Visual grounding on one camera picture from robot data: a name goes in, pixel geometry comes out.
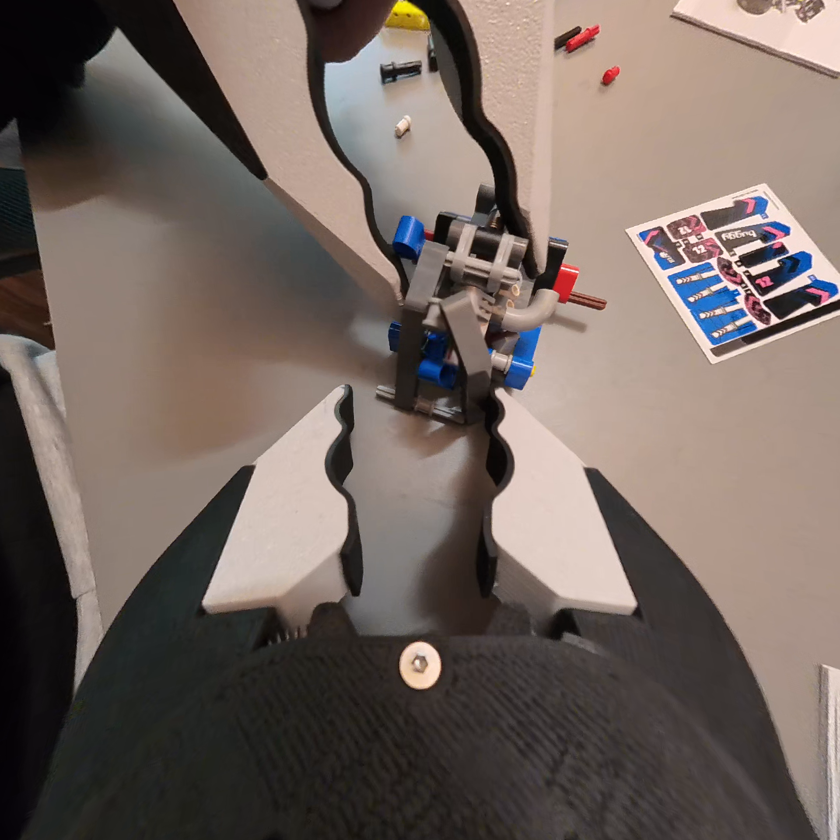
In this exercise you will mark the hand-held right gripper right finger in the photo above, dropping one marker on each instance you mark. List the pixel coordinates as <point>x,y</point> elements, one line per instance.
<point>558,525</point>

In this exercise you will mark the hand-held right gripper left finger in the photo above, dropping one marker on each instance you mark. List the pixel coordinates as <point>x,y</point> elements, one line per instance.
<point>282,525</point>

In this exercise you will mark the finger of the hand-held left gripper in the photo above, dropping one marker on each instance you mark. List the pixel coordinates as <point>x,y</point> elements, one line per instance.
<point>289,144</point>
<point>518,98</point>

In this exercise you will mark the grey blue lego chassis assembly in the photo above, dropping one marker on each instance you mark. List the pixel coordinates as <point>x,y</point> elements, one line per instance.
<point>472,262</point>

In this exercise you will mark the person's left forearm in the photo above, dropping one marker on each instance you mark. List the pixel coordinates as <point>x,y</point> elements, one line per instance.
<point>39,52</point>

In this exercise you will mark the black lego piece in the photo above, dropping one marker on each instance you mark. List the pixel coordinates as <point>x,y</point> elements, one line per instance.
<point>434,56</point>

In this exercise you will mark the short red lego pin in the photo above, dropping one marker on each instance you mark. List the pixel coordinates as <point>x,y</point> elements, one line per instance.
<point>610,74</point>

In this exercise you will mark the black flanged lego pin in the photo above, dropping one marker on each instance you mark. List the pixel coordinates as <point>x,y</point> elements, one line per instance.
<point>400,70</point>

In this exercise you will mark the yellow lego piece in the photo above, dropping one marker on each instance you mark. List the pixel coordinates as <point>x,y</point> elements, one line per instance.
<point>407,14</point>

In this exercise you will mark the closed lego instruction booklet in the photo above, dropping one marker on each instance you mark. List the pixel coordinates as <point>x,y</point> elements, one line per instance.
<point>754,26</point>

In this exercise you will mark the open lego instruction booklet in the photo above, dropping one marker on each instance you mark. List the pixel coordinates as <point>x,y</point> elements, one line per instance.
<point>832,722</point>

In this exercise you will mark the person's left hand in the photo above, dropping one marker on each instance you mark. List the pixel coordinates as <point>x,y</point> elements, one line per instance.
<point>348,36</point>

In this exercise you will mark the black mesh office chair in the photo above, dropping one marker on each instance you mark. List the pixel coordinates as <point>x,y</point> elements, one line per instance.
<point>13,216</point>

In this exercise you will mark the blue pink sticker sheet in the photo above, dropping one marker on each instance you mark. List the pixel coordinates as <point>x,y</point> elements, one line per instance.
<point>735,275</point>

